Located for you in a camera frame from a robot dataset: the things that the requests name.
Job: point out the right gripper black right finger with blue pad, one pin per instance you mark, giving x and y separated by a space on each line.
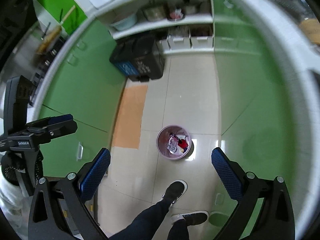
275 219

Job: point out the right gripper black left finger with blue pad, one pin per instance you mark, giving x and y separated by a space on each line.
46 218

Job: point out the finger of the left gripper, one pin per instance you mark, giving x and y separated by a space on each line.
44 130

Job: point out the red bag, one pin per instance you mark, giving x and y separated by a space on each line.
182 143

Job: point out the clear plastic water bottle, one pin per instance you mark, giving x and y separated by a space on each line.
172 144

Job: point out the black pedal trash bin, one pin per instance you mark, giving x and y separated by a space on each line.
139 59

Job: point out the purple round trash bin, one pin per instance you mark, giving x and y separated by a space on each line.
180 133

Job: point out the black dotted work glove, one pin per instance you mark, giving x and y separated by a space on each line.
11 162

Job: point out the orange floor mat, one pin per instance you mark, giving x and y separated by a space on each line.
129 118

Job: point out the black right shoe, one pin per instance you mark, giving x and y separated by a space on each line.
192 218

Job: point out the black shoe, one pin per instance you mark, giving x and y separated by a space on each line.
192 218
175 191

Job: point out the dark trouser leg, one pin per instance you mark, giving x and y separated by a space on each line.
145 225

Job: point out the black left shoe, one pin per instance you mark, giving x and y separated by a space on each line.
175 191

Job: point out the light blue basin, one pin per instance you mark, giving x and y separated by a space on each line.
124 21

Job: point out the white storage box left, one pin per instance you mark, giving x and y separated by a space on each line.
179 42

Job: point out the white storage box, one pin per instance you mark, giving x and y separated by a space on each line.
202 42
179 42

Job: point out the white storage box right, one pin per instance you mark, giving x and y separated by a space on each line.
202 42

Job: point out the white shelf unit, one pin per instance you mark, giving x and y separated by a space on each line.
172 17

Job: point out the broom with wooden handle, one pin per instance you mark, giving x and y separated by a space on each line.
48 38

